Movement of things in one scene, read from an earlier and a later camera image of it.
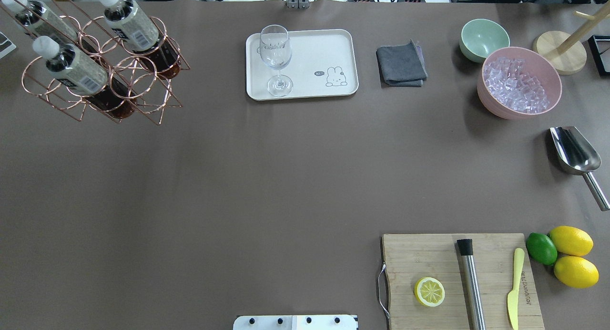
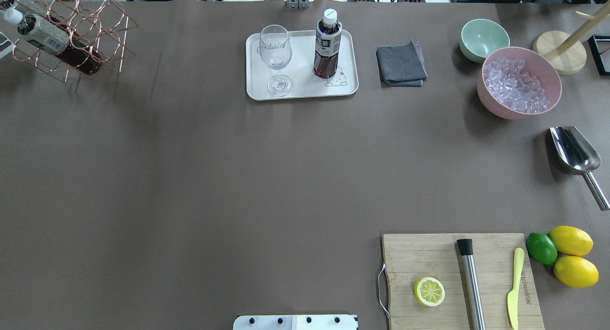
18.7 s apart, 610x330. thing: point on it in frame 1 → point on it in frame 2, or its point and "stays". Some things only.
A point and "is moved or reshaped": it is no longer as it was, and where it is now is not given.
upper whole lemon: (571, 240) stays
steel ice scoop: (577, 156) stays
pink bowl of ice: (515, 83) stays
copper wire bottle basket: (83, 67) is moved or reshaped
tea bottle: (85, 76) → (56, 38)
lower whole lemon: (576, 272) stays
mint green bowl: (480, 37) stays
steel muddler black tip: (465, 246) stays
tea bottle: (135, 33) → (328, 32)
